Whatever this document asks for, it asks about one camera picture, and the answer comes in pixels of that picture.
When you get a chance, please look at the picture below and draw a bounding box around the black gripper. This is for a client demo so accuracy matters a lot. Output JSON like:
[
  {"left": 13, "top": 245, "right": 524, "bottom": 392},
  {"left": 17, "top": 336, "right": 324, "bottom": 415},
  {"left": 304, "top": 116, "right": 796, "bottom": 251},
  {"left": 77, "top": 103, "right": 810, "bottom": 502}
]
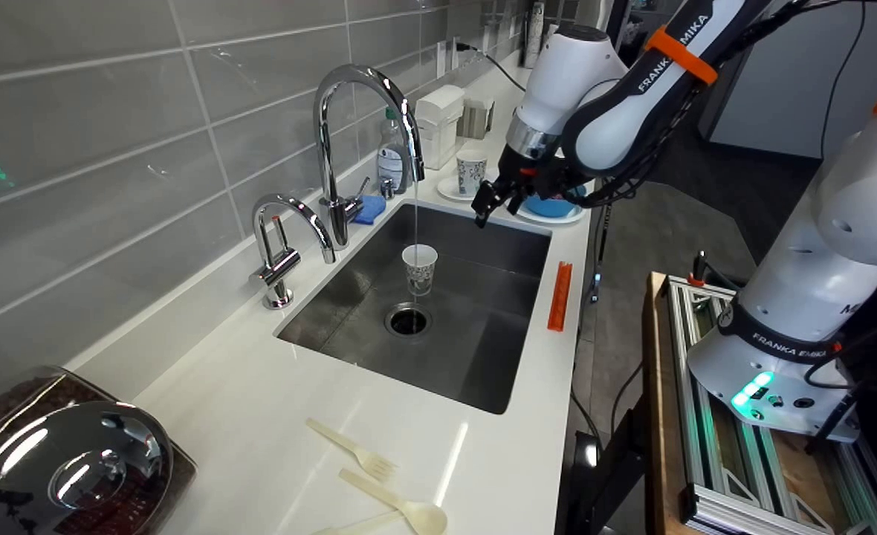
[{"left": 471, "top": 156, "right": 545, "bottom": 232}]

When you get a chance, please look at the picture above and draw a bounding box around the stainless steel sink basin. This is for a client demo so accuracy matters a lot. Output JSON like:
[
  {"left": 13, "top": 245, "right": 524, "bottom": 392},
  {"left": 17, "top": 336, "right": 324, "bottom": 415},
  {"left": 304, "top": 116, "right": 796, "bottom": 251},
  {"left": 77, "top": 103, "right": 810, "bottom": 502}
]
[{"left": 273, "top": 202, "right": 556, "bottom": 415}]

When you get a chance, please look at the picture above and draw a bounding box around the round sink drain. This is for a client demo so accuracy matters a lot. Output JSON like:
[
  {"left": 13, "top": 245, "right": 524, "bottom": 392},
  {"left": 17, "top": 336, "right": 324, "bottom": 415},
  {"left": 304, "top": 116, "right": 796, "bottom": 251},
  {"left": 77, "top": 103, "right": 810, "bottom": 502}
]
[{"left": 385, "top": 300, "right": 431, "bottom": 339}]

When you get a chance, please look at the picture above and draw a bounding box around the white cup stack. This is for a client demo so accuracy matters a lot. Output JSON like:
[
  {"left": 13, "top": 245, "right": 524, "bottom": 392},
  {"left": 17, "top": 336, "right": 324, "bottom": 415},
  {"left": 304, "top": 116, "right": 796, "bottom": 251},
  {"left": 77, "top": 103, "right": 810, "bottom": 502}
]
[{"left": 518, "top": 0, "right": 556, "bottom": 54}]

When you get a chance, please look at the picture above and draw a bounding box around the blue bowl of beads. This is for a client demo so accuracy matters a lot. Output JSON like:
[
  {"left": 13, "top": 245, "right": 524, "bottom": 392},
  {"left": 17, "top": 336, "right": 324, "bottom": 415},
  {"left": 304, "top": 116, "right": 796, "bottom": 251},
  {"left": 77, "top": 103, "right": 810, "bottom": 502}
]
[{"left": 521, "top": 189, "right": 582, "bottom": 223}]

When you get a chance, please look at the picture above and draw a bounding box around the white plate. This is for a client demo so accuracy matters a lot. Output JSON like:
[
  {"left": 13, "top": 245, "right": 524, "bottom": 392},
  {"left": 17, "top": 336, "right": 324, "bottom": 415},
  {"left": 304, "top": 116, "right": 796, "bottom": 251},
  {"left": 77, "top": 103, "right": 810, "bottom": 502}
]
[{"left": 511, "top": 202, "right": 590, "bottom": 228}]

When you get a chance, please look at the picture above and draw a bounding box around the small grey container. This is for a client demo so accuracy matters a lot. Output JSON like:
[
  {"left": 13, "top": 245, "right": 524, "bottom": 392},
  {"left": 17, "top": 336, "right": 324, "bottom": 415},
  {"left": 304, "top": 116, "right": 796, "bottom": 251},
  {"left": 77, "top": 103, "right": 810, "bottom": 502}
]
[{"left": 462, "top": 95, "right": 501, "bottom": 141}]

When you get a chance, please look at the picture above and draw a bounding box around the white ribbed box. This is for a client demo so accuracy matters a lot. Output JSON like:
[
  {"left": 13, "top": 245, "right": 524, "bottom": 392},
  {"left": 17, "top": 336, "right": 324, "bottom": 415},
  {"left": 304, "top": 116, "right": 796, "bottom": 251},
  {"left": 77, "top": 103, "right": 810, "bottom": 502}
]
[{"left": 416, "top": 83, "right": 466, "bottom": 171}]

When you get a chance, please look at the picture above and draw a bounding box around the clear bottle green cap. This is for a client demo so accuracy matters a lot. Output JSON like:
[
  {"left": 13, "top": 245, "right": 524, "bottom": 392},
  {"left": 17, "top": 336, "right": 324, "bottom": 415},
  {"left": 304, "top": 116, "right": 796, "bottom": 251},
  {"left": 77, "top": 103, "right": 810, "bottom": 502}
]
[{"left": 374, "top": 103, "right": 411, "bottom": 202}]

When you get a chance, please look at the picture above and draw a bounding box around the orange flat strip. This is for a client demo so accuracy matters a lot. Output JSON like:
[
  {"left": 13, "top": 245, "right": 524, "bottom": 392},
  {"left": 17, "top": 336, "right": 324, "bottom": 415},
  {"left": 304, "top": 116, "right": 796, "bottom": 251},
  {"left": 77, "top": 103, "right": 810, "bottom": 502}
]
[{"left": 545, "top": 257, "right": 576, "bottom": 336}]

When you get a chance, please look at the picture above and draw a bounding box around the blue sponge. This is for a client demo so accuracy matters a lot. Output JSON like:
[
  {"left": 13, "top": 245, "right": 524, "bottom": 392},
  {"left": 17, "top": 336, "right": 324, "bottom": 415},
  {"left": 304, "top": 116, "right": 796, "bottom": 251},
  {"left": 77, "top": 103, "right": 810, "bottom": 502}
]
[{"left": 347, "top": 192, "right": 391, "bottom": 228}]

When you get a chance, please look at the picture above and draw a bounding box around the tall chrome faucet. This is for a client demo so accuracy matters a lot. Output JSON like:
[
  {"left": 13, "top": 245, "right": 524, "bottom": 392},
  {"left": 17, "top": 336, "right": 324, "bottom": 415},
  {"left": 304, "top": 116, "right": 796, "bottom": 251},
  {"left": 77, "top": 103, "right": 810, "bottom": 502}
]
[{"left": 312, "top": 61, "right": 429, "bottom": 250}]

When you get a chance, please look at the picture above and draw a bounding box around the small chrome faucet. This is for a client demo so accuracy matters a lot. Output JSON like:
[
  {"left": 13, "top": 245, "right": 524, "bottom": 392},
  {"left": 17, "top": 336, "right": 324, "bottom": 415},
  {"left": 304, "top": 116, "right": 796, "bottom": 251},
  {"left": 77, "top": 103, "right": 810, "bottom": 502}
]
[{"left": 251, "top": 189, "right": 343, "bottom": 308}]

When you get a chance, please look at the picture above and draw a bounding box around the wooden base board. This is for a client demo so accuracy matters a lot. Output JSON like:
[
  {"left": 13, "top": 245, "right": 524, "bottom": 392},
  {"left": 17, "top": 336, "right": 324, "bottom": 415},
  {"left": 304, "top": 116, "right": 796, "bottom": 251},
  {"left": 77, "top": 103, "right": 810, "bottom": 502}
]
[{"left": 643, "top": 266, "right": 700, "bottom": 535}]

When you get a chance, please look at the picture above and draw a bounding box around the cream plastic spoon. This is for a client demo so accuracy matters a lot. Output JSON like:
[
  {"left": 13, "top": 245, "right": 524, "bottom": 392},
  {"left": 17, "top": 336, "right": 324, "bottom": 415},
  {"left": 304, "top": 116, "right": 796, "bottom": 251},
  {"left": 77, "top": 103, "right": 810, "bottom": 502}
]
[
  {"left": 340, "top": 465, "right": 449, "bottom": 535},
  {"left": 304, "top": 415, "right": 395, "bottom": 483}
]

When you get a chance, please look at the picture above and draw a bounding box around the white cabinet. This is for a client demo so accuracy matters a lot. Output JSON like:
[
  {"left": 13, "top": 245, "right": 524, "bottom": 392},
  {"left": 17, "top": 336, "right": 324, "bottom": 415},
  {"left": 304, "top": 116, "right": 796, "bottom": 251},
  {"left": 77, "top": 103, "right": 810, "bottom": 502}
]
[{"left": 700, "top": 0, "right": 877, "bottom": 161}]

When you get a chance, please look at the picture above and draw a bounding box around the aluminium profile robot stand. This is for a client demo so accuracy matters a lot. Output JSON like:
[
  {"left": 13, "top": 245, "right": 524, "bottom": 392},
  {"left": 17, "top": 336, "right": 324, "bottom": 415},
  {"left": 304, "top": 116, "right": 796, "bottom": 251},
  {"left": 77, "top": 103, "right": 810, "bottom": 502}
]
[{"left": 666, "top": 272, "right": 877, "bottom": 535}]

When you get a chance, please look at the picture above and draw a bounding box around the black power cable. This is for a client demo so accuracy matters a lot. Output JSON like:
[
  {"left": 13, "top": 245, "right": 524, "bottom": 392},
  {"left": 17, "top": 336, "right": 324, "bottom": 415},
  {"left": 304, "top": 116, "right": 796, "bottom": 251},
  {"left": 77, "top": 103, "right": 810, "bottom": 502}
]
[{"left": 451, "top": 39, "right": 533, "bottom": 97}]

